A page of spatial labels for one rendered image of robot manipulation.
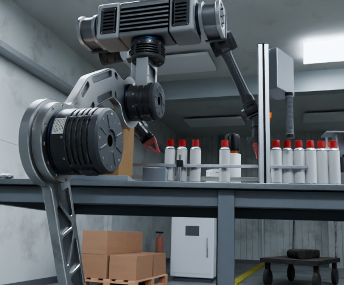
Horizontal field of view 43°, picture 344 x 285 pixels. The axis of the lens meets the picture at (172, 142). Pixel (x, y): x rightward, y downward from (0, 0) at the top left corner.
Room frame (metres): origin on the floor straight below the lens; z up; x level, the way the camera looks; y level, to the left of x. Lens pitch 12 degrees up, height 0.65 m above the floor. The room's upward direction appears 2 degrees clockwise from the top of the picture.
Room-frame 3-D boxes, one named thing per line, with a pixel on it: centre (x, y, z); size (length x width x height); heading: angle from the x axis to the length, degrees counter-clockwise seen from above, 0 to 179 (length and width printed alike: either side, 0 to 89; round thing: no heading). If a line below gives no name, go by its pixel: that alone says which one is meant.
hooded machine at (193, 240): (6.44, -0.39, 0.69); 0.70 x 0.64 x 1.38; 165
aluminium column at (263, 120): (1.85, -0.40, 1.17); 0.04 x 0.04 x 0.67; 84
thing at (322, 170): (1.97, -0.69, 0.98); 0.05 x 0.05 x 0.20
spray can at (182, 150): (2.03, -0.05, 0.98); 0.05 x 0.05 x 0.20
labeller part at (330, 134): (2.05, -0.80, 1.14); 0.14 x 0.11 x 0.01; 84
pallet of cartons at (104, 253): (5.47, 0.50, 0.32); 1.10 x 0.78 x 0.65; 156
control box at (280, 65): (1.90, -0.47, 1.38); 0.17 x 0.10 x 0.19; 139
